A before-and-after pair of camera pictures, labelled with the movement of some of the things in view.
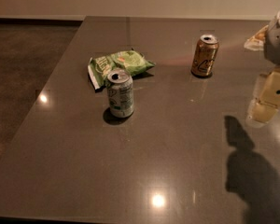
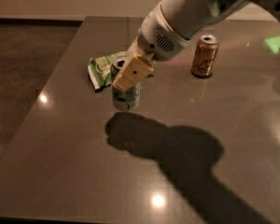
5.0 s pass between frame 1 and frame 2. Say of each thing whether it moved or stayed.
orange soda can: stayed
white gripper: moved
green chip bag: stayed
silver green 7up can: moved
